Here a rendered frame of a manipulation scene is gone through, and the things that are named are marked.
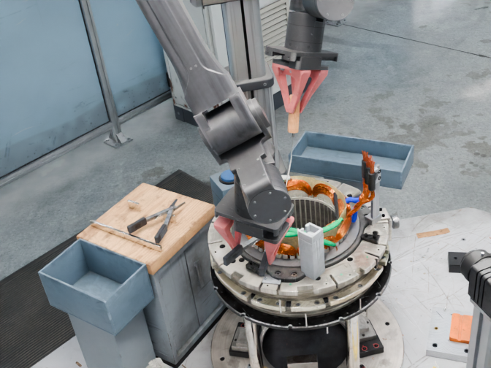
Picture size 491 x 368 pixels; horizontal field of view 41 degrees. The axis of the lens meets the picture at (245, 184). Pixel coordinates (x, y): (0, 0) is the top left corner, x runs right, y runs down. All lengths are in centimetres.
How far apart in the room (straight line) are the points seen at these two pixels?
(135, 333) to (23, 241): 198
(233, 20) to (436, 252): 71
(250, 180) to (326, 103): 308
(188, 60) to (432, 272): 91
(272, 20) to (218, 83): 281
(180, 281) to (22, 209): 221
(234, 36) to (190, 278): 54
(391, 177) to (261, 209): 59
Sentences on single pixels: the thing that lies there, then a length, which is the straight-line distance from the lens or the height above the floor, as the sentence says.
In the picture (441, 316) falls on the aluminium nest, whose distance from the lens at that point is 144.
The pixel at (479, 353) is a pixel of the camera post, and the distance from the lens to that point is 73.
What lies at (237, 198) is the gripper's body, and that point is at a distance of 93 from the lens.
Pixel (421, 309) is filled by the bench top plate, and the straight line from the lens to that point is 148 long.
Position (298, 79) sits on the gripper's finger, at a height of 139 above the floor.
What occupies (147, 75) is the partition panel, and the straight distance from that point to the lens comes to 380.
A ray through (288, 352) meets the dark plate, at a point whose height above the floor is 78.
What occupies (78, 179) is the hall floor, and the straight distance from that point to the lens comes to 354.
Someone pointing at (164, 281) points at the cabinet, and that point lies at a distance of 127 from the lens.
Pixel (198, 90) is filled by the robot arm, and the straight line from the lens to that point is 84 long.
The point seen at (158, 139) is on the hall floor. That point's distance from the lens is 373.
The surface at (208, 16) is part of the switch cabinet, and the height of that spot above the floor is 70.
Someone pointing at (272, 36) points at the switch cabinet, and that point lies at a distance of 364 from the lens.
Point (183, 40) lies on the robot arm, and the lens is 83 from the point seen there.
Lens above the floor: 183
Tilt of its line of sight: 34 degrees down
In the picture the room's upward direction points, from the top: 7 degrees counter-clockwise
